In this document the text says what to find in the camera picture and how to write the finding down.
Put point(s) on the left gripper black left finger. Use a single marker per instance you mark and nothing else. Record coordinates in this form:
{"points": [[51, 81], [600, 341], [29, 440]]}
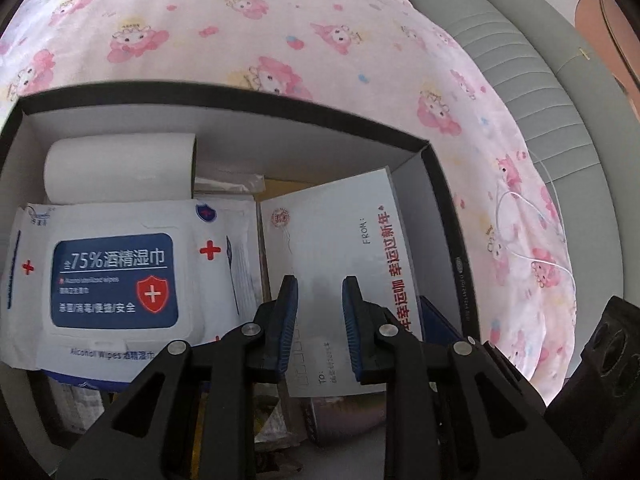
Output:
{"points": [[192, 396]]}

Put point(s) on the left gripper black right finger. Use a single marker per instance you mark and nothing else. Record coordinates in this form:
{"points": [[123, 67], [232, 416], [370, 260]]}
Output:
{"points": [[460, 411]]}

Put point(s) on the white mail envelope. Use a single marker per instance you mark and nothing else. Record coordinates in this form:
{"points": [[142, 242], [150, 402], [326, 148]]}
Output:
{"points": [[321, 235]]}

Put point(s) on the alcohol wipes pack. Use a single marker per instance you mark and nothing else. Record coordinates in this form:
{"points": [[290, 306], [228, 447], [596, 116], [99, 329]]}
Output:
{"points": [[92, 293]]}

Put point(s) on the white paper roll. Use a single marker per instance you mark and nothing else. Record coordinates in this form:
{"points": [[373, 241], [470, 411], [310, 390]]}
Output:
{"points": [[120, 168]]}

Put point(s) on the black storage box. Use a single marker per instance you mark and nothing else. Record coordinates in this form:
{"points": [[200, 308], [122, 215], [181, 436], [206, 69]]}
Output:
{"points": [[259, 146]]}

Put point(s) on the round glass side table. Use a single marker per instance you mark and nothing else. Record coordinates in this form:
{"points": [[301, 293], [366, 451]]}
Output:
{"points": [[623, 39]]}

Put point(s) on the pink cartoon print blanket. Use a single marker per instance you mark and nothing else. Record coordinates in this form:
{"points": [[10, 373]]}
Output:
{"points": [[379, 59]]}

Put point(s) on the grey upholstered sofa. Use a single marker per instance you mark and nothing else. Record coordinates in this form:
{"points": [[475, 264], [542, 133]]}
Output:
{"points": [[574, 117]]}

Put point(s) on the white wired earphones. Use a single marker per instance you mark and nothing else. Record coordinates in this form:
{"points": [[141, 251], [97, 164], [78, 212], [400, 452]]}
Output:
{"points": [[530, 227]]}

